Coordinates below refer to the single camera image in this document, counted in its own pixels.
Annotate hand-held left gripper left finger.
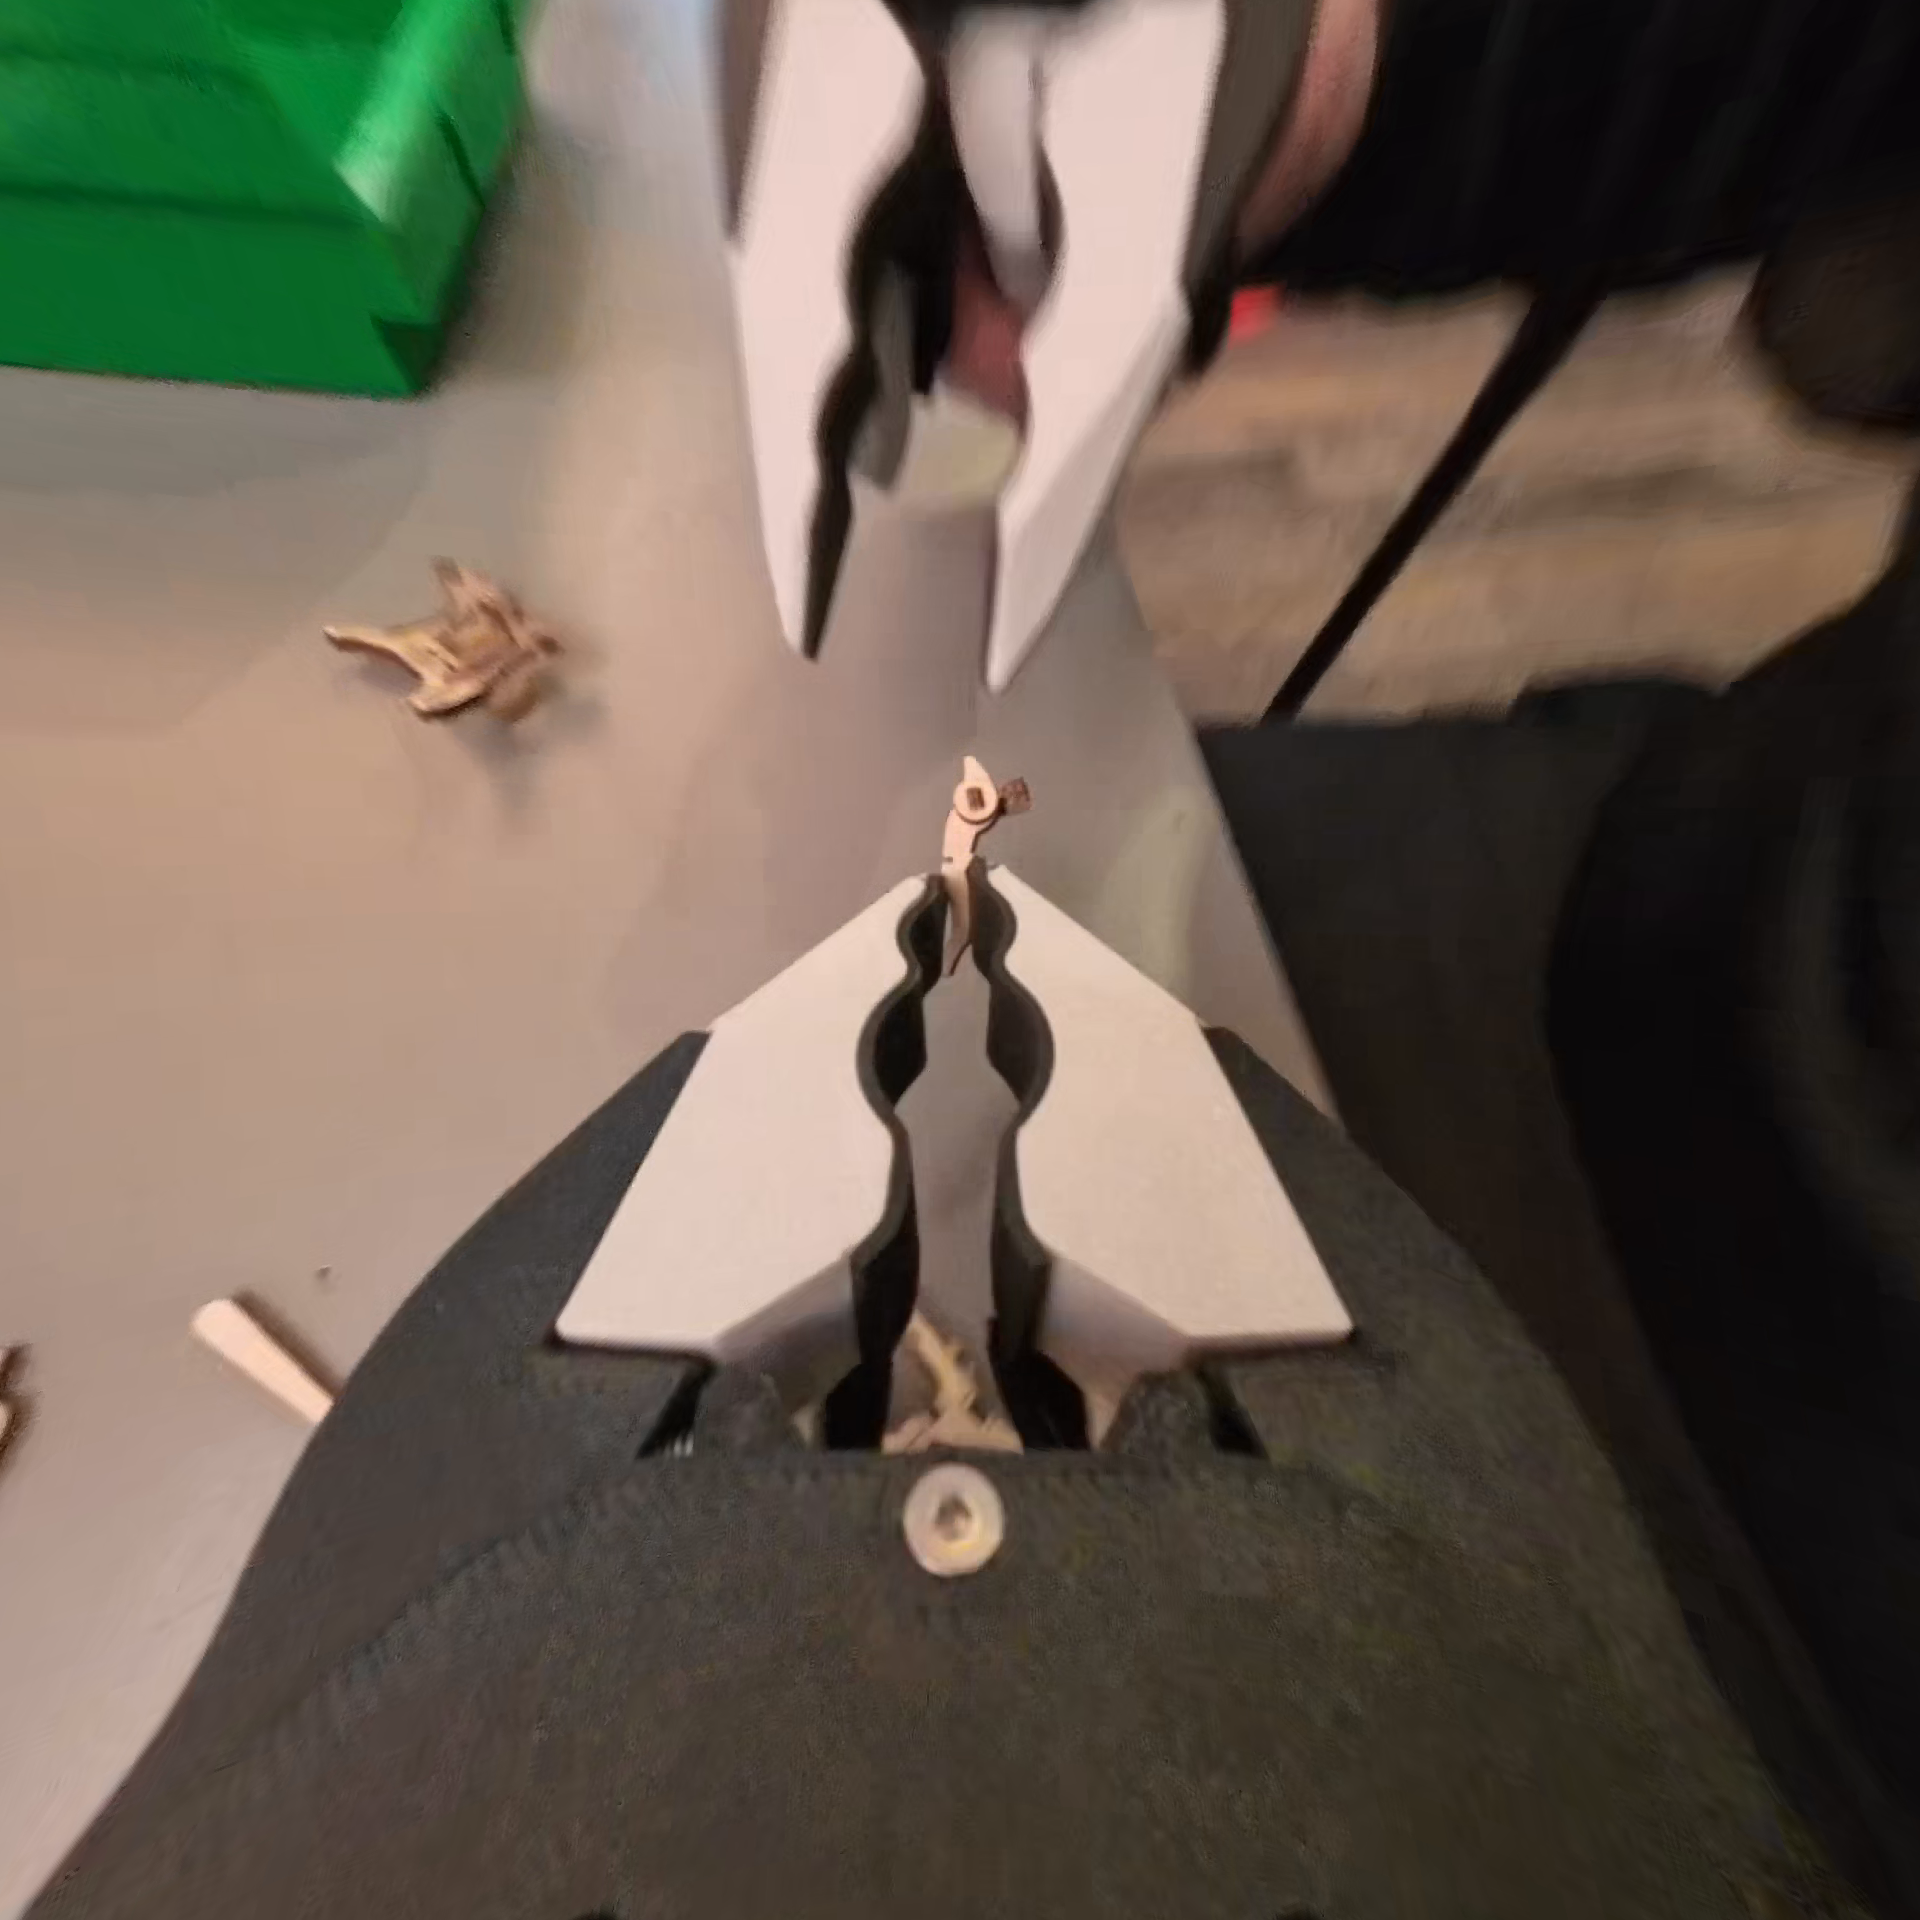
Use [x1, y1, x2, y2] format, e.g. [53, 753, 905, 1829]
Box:
[559, 873, 951, 1454]

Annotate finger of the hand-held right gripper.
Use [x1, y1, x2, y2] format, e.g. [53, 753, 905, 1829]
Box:
[951, 0, 1309, 696]
[724, 0, 962, 665]

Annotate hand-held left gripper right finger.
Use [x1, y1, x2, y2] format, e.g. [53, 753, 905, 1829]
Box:
[960, 861, 1356, 1454]

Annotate wooden trigger part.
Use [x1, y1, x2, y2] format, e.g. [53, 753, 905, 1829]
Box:
[941, 757, 1037, 981]

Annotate person's right forearm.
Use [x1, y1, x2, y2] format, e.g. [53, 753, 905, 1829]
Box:
[1231, 0, 1920, 430]

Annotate person's right hand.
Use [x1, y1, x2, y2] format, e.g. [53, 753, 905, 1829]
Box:
[1237, 0, 1385, 259]

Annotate black table leg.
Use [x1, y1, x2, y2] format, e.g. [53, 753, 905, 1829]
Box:
[1259, 285, 1595, 725]

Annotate person's black clothing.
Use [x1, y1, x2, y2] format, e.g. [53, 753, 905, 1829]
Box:
[1200, 569, 1920, 1920]

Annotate pointed wooden stick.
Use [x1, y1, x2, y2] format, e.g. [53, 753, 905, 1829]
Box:
[189, 1295, 337, 1426]

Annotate wooden lattice assembly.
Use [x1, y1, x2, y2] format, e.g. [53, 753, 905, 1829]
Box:
[322, 557, 568, 721]

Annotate stacked green plastic bins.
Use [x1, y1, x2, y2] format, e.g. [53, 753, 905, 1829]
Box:
[0, 0, 531, 399]

